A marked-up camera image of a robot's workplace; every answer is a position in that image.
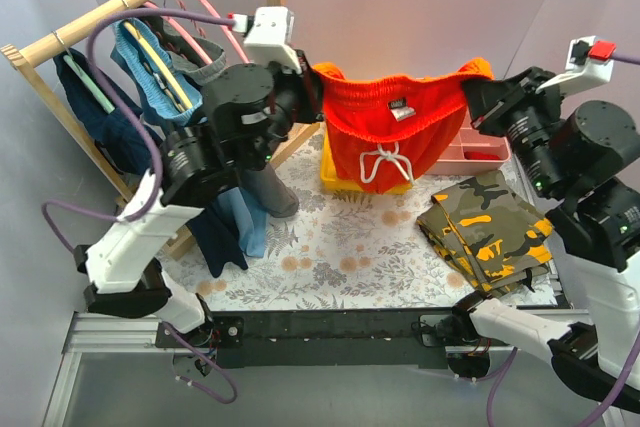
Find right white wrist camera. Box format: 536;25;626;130
536;36;617;97

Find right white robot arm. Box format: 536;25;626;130
452;67;639;413

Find yellow plastic bin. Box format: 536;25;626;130
320;136;414;196

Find light blue shorts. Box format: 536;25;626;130
111;17;267;258

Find red cloth in organizer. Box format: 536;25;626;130
464;151;502;162

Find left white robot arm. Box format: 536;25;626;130
74;49;323;347

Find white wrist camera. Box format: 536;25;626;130
536;36;617;97
244;6;302;74

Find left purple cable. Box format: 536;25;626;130
40;8;251;404

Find purple cable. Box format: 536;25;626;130
486;49;640;427
40;8;251;404

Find empty pink hanger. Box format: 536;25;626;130
175;0;249;63

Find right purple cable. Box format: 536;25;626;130
486;49;640;427

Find orange red shorts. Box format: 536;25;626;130
314;57;494;194

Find floral table mat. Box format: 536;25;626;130
96;121;559;313

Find yellow hanger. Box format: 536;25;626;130
123;21;192;112

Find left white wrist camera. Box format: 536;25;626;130
244;6;302;74

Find mint green hanger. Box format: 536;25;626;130
63;53;115;114

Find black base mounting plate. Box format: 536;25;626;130
154;309;519;371

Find wooden clothes rack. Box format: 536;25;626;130
1;0;320;260

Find navy blue shorts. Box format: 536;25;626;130
54;49;248;278

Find camouflage shorts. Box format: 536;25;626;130
417;170;553;297

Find pink hanger with grey shorts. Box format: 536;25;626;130
163;16;199;50

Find grey shorts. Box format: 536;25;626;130
144;16;299;218

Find pink compartment organizer box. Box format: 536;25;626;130
426;114;511;176

